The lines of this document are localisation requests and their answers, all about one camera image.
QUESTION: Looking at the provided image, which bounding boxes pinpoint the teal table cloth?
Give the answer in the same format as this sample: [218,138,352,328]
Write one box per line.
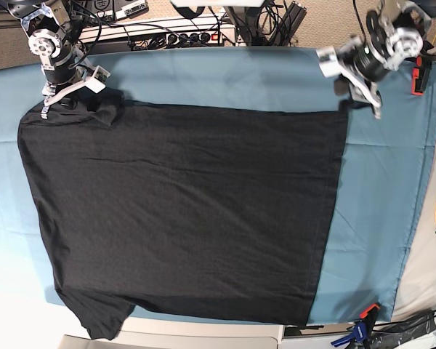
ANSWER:
[0,48,436,324]

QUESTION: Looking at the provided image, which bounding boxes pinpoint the dark grey T-shirt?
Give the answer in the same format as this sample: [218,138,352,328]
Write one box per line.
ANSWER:
[17,89,348,340]

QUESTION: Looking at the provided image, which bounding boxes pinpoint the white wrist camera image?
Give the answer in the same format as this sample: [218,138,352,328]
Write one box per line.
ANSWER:
[316,47,342,78]
[85,65,110,94]

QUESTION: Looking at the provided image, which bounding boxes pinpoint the orange black clamp top right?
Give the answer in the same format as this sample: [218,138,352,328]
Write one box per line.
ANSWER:
[411,56,432,96]

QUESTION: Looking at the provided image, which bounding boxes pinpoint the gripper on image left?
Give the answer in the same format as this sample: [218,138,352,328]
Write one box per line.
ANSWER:
[39,47,94,119]

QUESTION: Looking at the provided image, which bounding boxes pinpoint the blue orange clamp bottom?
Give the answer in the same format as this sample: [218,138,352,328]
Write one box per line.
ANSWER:
[331,302,381,348]

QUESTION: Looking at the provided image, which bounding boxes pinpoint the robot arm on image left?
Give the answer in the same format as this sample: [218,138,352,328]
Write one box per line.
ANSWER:
[5,1,96,119]

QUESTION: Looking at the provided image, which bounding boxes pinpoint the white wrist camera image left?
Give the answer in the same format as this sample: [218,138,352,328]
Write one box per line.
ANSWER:
[85,65,110,94]

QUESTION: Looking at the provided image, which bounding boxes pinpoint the white power strip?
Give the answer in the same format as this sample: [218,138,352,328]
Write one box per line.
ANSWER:
[79,20,235,47]

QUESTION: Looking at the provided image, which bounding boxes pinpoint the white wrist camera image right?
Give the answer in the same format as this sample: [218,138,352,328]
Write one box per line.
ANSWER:
[316,47,342,78]

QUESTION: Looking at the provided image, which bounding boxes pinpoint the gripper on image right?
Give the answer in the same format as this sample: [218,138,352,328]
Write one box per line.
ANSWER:
[334,36,389,119]

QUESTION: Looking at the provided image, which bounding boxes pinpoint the black plastic bag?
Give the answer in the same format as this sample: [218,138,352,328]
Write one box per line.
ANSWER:
[359,310,436,349]

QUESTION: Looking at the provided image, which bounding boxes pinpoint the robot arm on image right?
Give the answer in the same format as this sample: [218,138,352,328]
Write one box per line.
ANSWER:
[318,1,436,119]

